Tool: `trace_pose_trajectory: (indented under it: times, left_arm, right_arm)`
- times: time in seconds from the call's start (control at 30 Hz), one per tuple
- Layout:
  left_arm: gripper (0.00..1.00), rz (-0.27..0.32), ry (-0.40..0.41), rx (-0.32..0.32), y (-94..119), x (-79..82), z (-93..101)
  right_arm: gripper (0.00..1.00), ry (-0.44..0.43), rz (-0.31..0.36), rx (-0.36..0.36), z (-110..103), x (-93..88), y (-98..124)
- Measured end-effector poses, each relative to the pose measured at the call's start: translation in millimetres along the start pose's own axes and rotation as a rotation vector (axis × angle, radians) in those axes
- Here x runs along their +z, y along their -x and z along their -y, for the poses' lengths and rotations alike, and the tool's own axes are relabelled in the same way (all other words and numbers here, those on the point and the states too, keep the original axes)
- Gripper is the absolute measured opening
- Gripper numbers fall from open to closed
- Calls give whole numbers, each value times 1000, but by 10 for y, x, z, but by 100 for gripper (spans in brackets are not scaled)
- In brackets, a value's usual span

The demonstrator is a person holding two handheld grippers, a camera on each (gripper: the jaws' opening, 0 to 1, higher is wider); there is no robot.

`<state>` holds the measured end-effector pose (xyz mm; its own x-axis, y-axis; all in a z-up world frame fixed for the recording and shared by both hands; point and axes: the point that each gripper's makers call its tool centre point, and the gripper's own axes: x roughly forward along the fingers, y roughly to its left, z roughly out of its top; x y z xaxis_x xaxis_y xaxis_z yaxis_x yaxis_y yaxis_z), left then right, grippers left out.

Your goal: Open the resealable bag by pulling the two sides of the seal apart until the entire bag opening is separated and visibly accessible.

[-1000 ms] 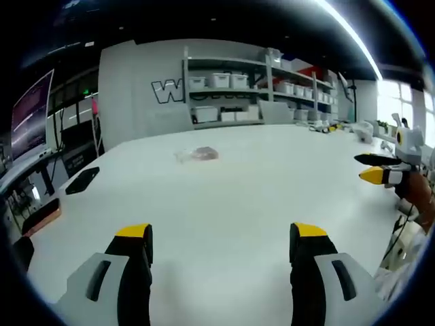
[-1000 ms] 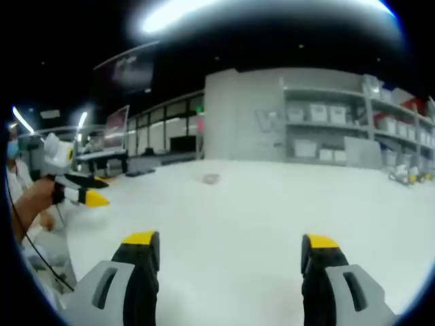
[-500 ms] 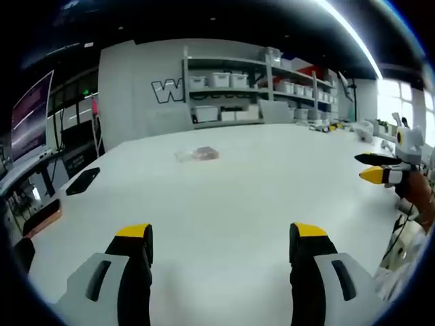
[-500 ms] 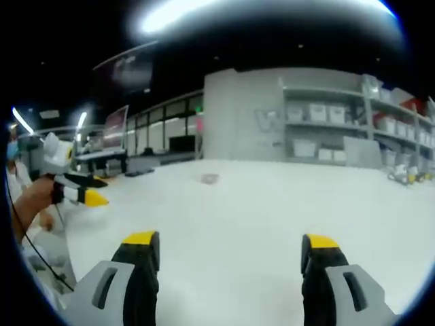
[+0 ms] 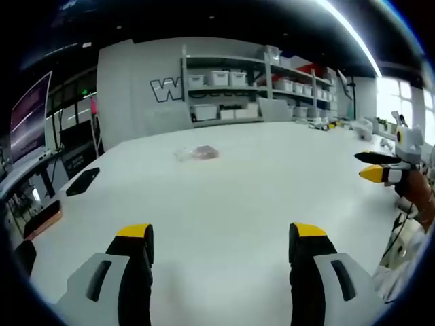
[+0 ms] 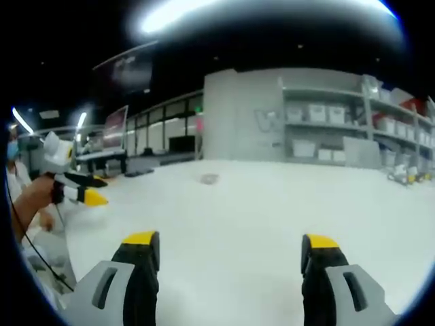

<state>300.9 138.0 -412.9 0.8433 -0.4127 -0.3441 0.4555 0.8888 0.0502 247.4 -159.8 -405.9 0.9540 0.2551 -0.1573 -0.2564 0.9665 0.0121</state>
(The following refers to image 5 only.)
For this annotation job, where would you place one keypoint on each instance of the white device with yellow parts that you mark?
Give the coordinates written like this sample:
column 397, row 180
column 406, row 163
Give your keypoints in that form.
column 328, row 124

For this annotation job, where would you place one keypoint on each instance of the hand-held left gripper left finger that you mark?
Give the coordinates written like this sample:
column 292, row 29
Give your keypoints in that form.
column 112, row 268

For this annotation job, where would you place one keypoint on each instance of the pink hanging cloth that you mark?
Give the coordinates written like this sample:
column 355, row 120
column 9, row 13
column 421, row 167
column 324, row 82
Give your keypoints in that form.
column 93, row 106

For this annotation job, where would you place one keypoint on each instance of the black chair back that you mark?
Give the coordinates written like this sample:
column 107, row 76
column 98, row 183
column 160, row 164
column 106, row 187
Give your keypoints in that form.
column 24, row 256

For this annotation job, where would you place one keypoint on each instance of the white storage bin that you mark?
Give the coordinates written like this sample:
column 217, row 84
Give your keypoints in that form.
column 238, row 78
column 205, row 112
column 220, row 77
column 196, row 80

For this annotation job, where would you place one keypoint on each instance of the clear resealable bag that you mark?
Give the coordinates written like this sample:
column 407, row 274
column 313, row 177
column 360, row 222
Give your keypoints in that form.
column 198, row 153

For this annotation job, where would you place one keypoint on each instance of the grey leaning board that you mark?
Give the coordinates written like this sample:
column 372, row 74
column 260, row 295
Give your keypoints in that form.
column 275, row 110

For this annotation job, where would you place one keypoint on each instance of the grey metal shelving unit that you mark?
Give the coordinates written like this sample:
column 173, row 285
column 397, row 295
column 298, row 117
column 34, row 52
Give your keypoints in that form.
column 224, row 90
column 299, row 91

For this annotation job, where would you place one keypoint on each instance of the large monitor screen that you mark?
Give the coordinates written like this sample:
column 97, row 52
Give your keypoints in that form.
column 29, row 117

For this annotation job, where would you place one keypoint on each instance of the black smartphone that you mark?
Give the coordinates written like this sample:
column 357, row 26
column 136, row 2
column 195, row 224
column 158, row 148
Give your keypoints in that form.
column 82, row 181

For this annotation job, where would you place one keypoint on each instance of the white side desk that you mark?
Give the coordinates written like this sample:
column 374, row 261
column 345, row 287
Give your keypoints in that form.
column 23, row 169

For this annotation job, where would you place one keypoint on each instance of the row of white storage bins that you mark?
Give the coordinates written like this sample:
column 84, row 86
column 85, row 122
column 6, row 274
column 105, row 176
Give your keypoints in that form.
column 302, row 87

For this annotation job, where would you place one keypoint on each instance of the person's white sleeve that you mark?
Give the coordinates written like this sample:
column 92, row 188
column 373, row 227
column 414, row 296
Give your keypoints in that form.
column 402, row 271

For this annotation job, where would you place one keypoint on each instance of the person's right hand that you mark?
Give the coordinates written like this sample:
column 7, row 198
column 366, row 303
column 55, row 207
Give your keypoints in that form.
column 416, row 192

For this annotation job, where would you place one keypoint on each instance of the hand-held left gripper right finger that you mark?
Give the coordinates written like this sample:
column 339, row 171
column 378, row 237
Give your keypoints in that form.
column 319, row 271

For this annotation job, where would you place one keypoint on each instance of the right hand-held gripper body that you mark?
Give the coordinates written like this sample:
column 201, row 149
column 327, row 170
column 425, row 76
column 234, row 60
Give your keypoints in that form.
column 409, row 144

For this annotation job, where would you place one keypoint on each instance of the dark tablet with brown edge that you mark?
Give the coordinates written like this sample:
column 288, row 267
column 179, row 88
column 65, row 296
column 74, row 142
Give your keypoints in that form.
column 42, row 220

